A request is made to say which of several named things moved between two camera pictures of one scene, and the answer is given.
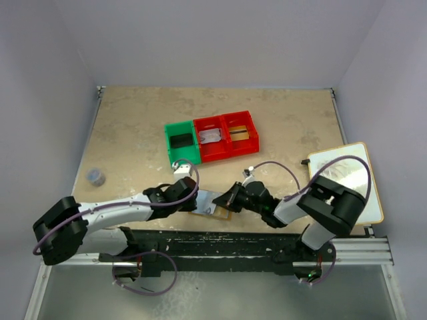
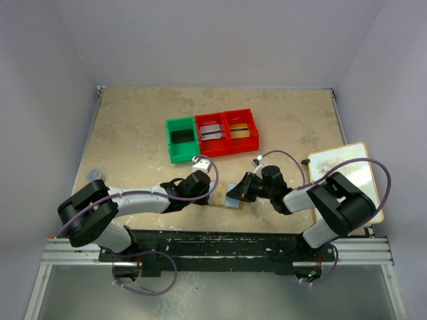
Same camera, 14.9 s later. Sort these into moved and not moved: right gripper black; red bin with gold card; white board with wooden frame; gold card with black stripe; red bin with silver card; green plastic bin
Moved: green plastic bin; right gripper black
Not moved: gold card with black stripe; red bin with gold card; red bin with silver card; white board with wooden frame
